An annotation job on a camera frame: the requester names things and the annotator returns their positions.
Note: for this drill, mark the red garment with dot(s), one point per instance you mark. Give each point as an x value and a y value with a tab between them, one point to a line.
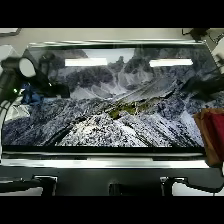
217	133

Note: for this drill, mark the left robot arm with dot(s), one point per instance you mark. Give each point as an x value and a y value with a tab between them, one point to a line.
11	80

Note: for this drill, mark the blue garment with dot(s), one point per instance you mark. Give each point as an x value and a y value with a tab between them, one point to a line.
31	96

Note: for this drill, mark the brown garment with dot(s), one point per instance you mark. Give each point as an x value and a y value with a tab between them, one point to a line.
202	133

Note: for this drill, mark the silver frame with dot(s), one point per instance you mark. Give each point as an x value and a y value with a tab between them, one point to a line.
100	163

